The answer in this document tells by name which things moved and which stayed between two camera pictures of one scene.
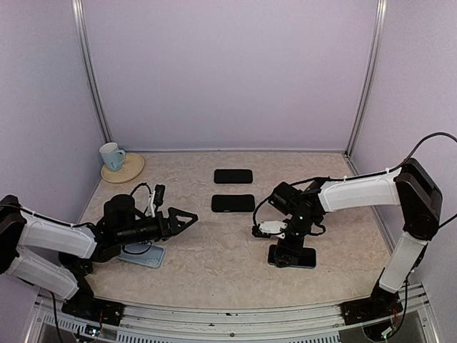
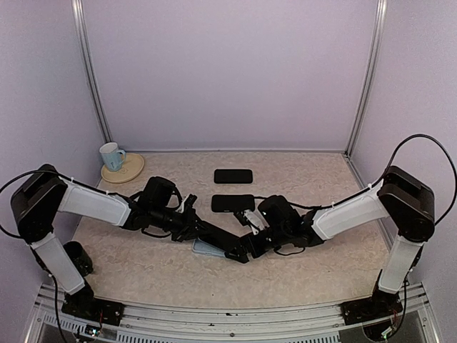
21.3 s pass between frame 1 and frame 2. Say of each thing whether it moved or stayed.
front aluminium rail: stayed
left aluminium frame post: stayed
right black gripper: moved
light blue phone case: moved
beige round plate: stayed
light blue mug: stayed
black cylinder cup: stayed
